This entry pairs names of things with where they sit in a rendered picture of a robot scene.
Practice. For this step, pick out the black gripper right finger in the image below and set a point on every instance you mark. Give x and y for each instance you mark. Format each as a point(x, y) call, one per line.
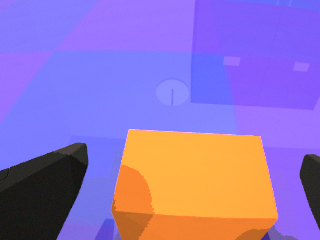
point(310, 178)

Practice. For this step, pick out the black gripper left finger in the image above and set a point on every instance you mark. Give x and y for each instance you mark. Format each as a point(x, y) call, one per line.
point(37, 195)

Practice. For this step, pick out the orange block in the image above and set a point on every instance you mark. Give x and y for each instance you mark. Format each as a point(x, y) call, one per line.
point(193, 186)

